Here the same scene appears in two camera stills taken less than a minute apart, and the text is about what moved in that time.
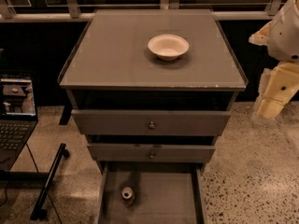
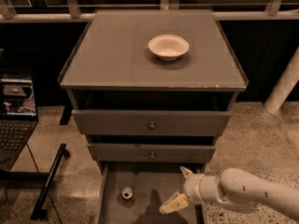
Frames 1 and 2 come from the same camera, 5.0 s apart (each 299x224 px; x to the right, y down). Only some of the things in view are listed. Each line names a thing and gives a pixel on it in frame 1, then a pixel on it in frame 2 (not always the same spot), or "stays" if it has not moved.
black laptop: [18, 116] stays
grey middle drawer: [150, 152] stays
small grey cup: [127, 194] stays
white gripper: [286, 38] to [191, 185]
